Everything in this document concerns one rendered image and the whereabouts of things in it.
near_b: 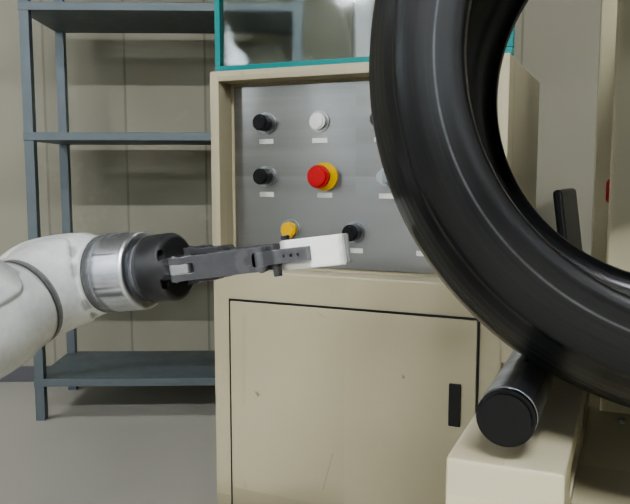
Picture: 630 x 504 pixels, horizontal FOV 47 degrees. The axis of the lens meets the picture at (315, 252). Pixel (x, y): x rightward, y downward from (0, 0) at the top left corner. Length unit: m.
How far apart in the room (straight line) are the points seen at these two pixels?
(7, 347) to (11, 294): 0.05
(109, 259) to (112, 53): 3.11
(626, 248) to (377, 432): 0.61
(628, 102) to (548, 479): 0.48
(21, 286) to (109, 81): 3.12
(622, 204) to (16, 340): 0.67
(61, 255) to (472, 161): 0.48
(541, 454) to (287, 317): 0.80
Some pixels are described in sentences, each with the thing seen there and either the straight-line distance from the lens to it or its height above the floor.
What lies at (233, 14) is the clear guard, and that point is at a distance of 1.43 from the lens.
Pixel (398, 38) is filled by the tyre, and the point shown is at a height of 1.18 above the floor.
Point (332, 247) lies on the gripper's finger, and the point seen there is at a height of 1.01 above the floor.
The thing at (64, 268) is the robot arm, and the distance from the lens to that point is 0.83.
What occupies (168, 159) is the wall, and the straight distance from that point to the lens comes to 3.78.
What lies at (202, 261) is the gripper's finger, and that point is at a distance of 0.73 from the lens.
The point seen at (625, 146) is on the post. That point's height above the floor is 1.11.
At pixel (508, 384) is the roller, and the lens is 0.58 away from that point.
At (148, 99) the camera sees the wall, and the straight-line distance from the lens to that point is 3.82.
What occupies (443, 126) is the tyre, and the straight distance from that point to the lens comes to 0.54.
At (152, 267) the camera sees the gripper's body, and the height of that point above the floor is 0.98.
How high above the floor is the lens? 1.08
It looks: 6 degrees down
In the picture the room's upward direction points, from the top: straight up
